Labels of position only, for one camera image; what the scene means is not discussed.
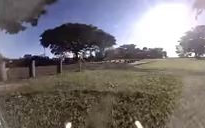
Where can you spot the row of distant trees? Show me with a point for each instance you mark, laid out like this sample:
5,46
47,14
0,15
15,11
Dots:
136,52

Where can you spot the large broad-crowned tree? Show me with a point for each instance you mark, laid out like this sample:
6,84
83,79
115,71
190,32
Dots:
76,37

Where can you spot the robot's own part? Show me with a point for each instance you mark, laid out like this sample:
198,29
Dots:
138,124
68,125

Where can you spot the grey road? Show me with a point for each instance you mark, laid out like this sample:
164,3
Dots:
45,70

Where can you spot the green grass field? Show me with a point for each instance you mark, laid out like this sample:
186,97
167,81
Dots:
106,90

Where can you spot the overhanging tree foliage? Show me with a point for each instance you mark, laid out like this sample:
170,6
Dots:
13,13

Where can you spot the round dark tree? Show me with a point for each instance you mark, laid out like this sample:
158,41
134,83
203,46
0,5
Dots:
198,41

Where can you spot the dark hedge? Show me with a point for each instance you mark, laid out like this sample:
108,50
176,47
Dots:
40,60

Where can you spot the grey worn path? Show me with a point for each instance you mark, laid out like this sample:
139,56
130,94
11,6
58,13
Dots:
200,100

